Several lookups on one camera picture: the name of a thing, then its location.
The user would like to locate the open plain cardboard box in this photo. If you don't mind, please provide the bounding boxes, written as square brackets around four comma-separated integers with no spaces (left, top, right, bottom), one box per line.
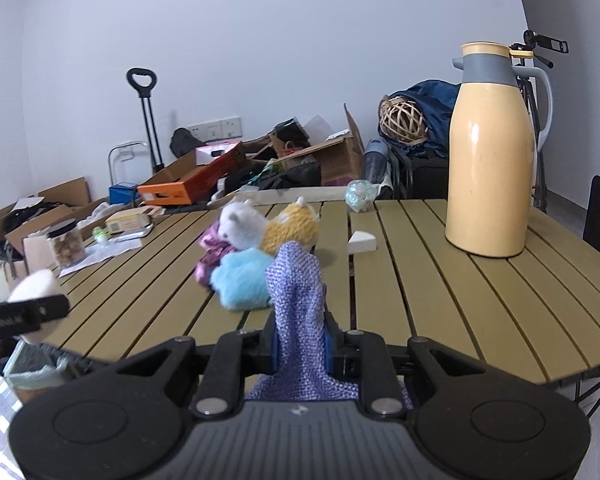
[4,199,112,281]

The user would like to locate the dark blue backpack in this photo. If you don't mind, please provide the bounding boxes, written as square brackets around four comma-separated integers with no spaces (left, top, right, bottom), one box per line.
[391,79,462,153]

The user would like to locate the white wall socket panel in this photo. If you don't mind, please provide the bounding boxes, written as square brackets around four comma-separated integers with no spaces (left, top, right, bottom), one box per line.
[186,117,244,142]

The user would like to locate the blue water bottle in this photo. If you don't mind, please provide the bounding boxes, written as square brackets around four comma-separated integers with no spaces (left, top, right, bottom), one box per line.
[363,138,392,184]

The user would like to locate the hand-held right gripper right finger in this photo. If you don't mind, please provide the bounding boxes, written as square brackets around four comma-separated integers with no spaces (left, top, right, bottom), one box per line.
[323,310,487,418]

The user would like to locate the pink white box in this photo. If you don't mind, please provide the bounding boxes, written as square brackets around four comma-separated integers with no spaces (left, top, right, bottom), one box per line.
[196,142,241,167]

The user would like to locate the orange flat box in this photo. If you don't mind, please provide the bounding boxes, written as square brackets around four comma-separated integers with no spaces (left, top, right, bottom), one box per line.
[137,141,246,206]

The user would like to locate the white plush toy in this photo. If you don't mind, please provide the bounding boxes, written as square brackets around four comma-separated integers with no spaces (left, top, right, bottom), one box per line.
[216,199,271,251]

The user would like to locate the light blue plush toy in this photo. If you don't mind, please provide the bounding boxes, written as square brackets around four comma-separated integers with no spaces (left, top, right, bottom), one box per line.
[211,247,277,311]

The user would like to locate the wicker ball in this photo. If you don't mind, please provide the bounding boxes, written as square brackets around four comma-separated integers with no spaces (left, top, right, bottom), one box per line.
[378,95,429,144]

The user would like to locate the cardboard box with dark clothes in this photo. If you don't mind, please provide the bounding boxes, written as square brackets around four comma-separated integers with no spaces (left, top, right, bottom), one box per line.
[0,177,93,261]

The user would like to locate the white foam wedge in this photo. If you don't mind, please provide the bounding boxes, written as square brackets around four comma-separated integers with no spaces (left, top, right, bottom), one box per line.
[348,230,378,257]

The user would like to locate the yellow plush toy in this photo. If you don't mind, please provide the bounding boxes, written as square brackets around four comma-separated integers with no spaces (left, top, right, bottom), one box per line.
[260,199,322,256]

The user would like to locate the blue box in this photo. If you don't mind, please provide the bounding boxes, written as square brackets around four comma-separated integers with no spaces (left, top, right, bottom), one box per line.
[108,182,142,207]

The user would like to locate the black camera tripod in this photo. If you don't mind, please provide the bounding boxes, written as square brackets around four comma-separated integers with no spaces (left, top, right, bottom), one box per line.
[510,30,570,213]

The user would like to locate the crumpled clear plastic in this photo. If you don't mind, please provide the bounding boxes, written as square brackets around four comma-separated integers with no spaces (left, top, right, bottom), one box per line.
[344,178,379,214]

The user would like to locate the white metal tube frame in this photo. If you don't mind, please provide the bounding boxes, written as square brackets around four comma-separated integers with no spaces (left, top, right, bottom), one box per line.
[107,140,152,187]

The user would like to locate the yellow thermos jug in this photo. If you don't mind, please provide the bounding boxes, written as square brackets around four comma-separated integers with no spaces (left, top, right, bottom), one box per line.
[445,42,553,258]

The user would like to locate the black trolley handle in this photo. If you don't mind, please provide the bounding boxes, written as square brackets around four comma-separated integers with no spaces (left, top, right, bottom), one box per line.
[126,67,166,175]

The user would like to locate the pink purple crumpled cloth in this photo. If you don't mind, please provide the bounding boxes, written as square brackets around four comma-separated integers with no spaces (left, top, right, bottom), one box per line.
[195,222,236,286]

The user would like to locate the clear jar of nuts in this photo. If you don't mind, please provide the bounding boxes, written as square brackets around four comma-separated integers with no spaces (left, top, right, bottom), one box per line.
[46,219,87,267]

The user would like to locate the tall flap cardboard box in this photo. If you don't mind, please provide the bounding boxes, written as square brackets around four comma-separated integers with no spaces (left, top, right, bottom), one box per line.
[269,103,367,188]

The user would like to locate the black case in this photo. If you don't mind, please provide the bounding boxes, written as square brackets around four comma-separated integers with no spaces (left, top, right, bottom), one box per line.
[390,147,452,201]

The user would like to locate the purple knitted cloth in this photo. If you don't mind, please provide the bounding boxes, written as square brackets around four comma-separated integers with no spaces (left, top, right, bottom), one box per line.
[245,241,415,411]

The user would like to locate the cardboard box with green liner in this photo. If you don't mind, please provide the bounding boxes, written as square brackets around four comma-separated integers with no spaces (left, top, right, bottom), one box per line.
[2,342,88,406]

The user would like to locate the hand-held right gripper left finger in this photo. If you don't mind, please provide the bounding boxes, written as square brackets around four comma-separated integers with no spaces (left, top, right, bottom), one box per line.
[112,310,281,418]

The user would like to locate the black bag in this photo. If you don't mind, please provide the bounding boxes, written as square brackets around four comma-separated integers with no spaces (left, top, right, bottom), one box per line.
[169,127,204,160]

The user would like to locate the black glossy box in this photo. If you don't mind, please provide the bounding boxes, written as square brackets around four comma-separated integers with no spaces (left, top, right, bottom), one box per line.
[274,117,312,145]

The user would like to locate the small beige box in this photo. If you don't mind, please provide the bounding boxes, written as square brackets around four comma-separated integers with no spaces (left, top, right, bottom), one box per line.
[105,210,153,235]

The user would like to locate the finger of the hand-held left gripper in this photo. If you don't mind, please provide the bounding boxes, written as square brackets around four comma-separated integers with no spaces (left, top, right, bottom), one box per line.
[27,295,71,323]

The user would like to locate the white paper sheet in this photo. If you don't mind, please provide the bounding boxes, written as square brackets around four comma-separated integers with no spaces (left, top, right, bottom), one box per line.
[59,236,144,279]

